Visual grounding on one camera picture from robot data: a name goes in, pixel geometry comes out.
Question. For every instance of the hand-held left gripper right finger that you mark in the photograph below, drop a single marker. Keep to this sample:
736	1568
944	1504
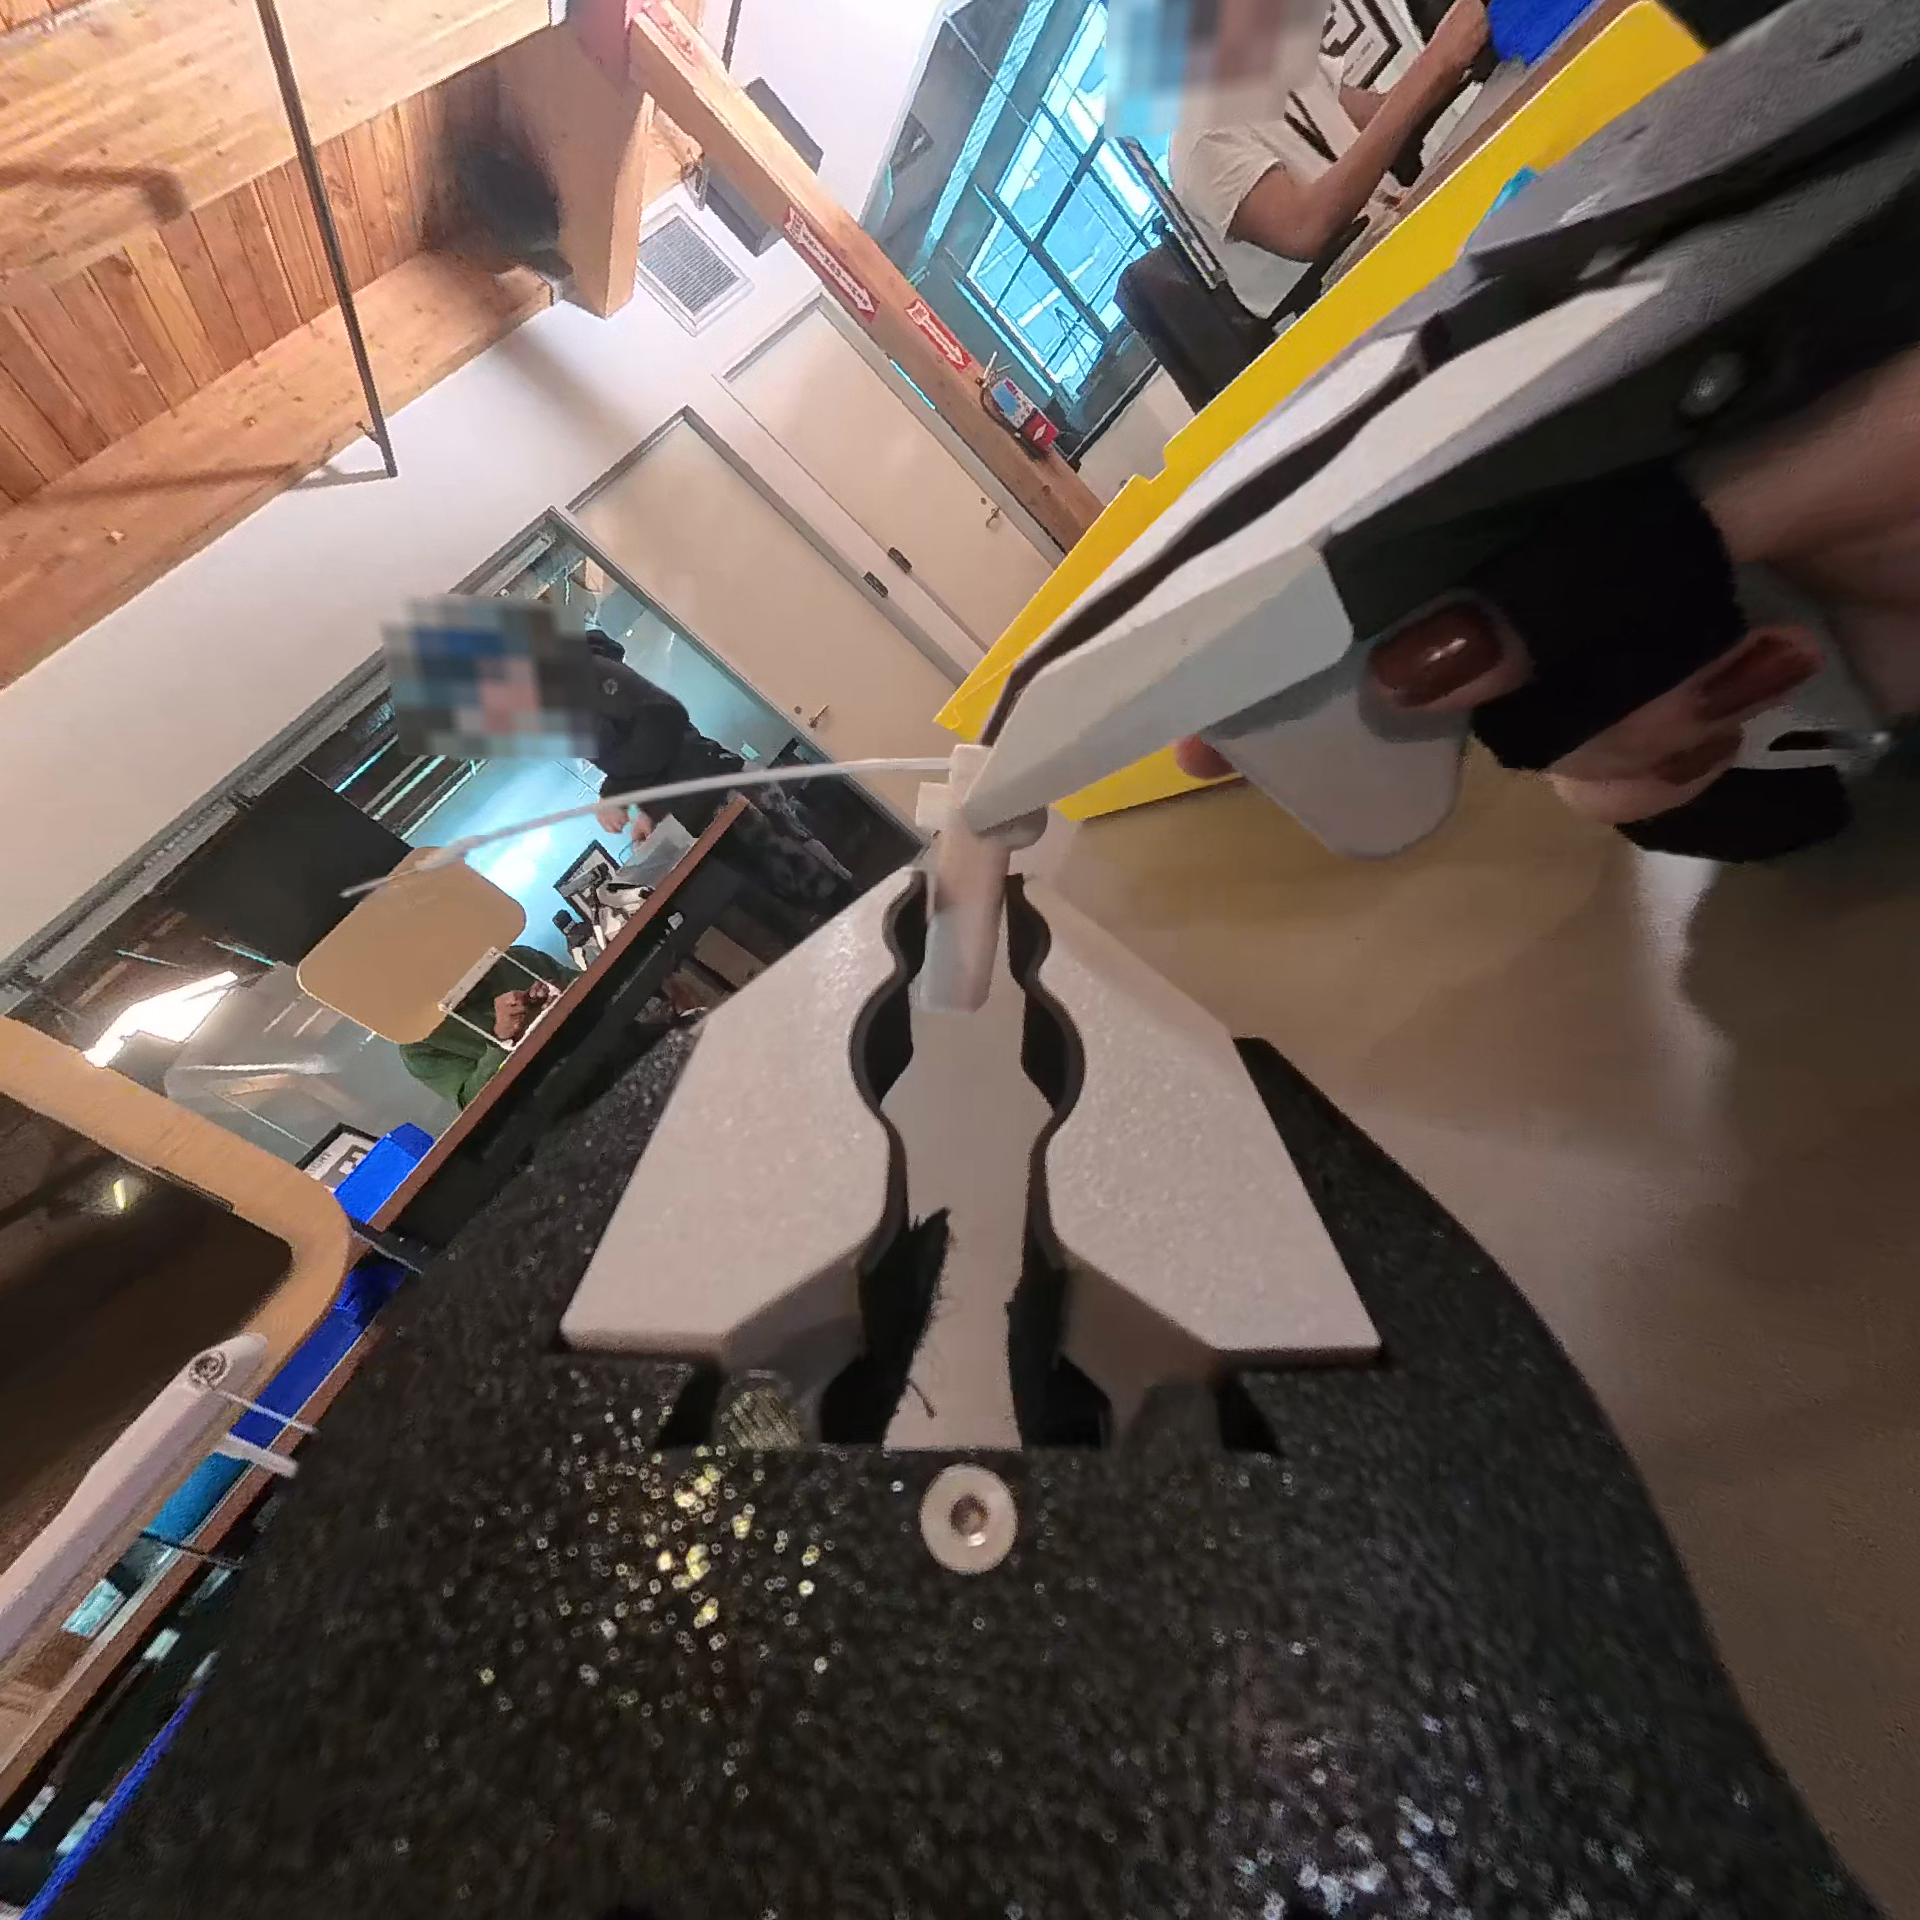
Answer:
1199	1199

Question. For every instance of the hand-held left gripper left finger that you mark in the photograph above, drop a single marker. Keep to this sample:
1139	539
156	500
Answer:
736	1199

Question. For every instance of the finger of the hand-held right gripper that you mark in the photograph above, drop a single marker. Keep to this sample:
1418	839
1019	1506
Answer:
1275	418
1199	659

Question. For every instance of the yellow plastic bin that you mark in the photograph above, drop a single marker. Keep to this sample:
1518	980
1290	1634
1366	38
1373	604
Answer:
1424	255

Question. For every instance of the person's right hand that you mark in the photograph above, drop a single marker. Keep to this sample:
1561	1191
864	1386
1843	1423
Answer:
1846	569

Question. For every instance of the black office chair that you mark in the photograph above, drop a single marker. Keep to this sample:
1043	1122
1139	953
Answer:
1185	331

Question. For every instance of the red fire extinguisher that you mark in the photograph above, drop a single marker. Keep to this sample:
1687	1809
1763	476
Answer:
1023	413

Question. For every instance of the paned window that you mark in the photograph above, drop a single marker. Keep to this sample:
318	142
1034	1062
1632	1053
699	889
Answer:
1019	227

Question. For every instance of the blue background bin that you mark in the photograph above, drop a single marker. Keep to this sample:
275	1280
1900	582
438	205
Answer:
385	1175

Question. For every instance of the white double door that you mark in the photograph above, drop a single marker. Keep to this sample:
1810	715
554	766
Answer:
840	522

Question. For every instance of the black white tag sign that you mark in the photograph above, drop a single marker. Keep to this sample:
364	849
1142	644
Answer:
338	1154

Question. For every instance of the tan backed screen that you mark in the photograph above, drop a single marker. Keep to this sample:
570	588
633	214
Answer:
413	951

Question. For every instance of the tan framed glossy screen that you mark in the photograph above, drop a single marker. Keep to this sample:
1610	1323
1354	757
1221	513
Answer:
226	1186

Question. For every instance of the black hanging panel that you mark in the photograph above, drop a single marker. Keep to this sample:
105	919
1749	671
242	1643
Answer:
286	869

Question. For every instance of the wooden post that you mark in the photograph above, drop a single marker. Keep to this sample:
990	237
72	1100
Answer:
840	210

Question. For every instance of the wall vent grille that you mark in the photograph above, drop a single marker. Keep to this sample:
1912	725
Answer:
694	268

